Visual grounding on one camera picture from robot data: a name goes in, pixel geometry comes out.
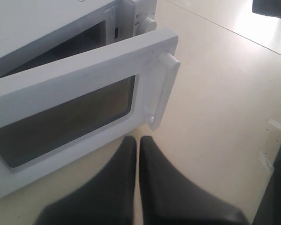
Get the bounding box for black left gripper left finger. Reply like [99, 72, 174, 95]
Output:
[35, 136, 137, 225]

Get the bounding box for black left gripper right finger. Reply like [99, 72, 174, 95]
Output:
[139, 136, 249, 225]

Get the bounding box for white microwave door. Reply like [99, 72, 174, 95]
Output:
[0, 28, 180, 199]

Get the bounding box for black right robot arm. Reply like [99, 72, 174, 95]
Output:
[253, 146, 281, 225]

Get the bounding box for white microwave oven body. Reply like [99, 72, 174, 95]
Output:
[0, 0, 157, 78]

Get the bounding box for upper white control knob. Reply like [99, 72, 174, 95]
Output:
[137, 17, 157, 35]

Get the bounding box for dark object at edge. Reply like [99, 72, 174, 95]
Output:
[252, 0, 281, 17]

